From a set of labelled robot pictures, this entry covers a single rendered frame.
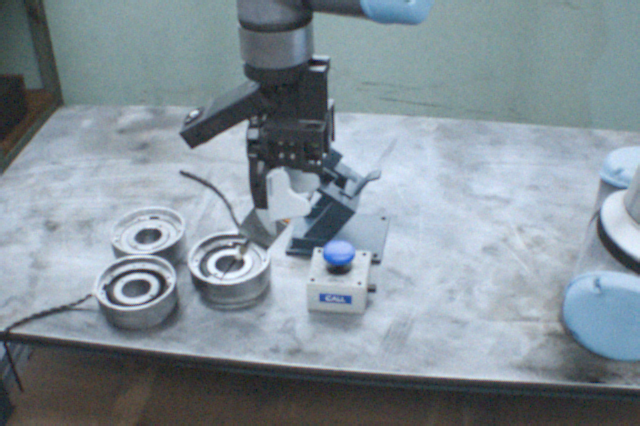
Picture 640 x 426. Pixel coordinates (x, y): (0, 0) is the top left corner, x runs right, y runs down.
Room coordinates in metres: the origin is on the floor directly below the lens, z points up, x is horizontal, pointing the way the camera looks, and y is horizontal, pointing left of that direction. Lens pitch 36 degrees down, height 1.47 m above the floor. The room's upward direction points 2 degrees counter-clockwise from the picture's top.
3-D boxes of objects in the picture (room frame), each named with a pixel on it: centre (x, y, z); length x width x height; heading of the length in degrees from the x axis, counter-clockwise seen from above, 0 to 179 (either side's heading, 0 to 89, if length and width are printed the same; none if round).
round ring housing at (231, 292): (0.80, 0.11, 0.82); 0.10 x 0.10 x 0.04
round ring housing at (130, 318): (0.75, 0.23, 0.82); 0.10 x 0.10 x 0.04
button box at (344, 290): (0.76, -0.03, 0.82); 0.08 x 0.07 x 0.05; 80
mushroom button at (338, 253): (0.76, -0.03, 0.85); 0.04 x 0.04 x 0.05
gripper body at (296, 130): (0.75, 0.03, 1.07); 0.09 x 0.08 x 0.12; 77
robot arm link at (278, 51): (0.75, 0.03, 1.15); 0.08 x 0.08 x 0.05
